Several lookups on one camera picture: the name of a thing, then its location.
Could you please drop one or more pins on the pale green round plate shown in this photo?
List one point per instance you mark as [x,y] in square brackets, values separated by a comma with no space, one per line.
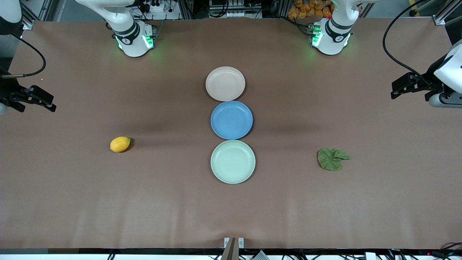
[232,161]

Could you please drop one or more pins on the pink round plate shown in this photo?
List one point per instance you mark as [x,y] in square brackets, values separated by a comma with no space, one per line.
[225,83]

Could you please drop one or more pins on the brown table cover mat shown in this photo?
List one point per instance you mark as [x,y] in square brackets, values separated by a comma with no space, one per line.
[144,202]

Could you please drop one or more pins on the blue round plate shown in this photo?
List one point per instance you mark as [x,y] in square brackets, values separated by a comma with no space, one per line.
[231,120]

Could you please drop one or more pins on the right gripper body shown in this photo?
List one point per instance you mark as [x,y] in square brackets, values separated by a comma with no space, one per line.
[8,91]

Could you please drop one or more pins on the aluminium frame profile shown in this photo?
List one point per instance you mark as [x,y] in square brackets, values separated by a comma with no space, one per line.
[34,16]
[445,14]

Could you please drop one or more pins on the green lettuce leaf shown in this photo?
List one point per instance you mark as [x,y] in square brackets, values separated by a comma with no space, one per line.
[331,159]

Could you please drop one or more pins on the white power strip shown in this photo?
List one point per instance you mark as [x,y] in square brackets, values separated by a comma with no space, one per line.
[155,6]

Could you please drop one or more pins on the bag of orange snacks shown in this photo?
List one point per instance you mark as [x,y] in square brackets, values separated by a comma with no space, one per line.
[306,9]

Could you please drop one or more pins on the yellow lemon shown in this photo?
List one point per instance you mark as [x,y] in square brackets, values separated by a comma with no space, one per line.
[120,144]

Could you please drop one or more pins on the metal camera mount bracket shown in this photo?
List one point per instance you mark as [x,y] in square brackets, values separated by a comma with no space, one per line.
[233,247]

